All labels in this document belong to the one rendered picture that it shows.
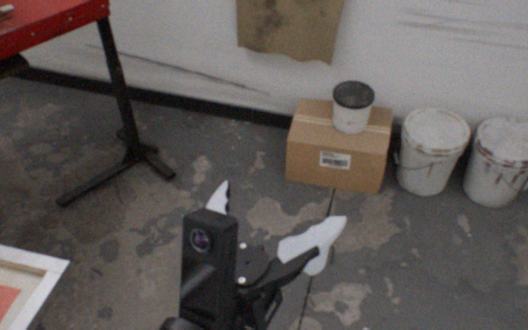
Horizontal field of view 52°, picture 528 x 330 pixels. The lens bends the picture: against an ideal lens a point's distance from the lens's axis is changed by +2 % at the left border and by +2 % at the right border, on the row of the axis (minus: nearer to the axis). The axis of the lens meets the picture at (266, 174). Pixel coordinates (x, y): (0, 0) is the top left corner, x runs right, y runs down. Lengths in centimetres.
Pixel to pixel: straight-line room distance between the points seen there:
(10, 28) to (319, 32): 137
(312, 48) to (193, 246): 233
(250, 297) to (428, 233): 229
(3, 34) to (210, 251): 172
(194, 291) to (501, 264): 237
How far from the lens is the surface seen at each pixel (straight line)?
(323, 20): 268
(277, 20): 272
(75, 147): 326
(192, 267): 49
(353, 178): 280
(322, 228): 56
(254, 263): 53
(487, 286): 269
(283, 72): 295
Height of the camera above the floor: 213
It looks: 47 degrees down
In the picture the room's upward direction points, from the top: straight up
